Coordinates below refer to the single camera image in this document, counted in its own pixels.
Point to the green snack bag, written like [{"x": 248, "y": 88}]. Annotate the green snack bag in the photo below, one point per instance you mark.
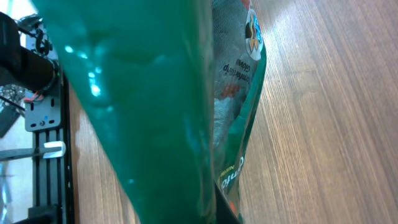
[{"x": 171, "y": 88}]

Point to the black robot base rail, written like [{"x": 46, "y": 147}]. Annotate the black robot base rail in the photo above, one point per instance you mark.
[{"x": 47, "y": 117}]

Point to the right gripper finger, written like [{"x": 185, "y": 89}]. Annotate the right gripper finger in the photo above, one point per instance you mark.
[{"x": 224, "y": 214}]

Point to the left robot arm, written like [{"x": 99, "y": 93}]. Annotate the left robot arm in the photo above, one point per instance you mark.
[{"x": 24, "y": 54}]

